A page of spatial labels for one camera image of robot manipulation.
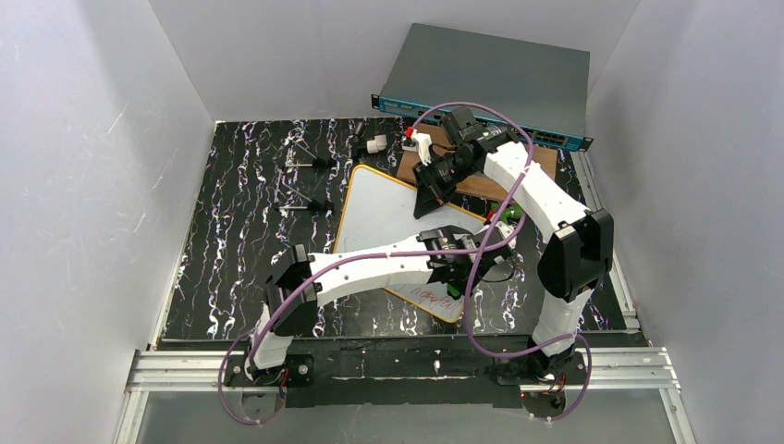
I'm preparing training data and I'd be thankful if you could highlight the orange framed whiteboard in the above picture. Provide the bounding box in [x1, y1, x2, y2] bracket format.
[333, 165, 484, 323]

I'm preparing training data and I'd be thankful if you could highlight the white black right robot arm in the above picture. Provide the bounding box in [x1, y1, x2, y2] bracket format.
[405, 102, 614, 377]

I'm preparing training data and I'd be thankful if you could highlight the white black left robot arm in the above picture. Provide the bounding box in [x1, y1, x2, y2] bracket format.
[245, 223, 514, 374]

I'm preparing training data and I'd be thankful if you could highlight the brown wooden board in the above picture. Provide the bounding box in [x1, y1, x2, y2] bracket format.
[395, 124, 558, 202]

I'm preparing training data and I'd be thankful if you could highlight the white black pipe fitting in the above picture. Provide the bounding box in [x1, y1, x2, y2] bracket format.
[349, 134, 387, 158]

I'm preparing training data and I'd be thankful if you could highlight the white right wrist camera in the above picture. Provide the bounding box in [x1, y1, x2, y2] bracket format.
[402, 127, 433, 166]

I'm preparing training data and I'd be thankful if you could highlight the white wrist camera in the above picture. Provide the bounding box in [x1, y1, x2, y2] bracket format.
[495, 221, 517, 250]
[402, 127, 433, 166]

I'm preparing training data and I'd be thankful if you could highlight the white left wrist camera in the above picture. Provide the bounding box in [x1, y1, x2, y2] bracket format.
[495, 221, 517, 250]

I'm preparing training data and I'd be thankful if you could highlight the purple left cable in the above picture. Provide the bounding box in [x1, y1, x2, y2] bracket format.
[217, 202, 529, 427]

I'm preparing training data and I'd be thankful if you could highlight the teal network switch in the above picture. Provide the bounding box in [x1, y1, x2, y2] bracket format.
[372, 23, 593, 152]

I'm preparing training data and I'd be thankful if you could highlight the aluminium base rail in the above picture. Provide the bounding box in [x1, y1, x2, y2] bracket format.
[116, 339, 694, 443]

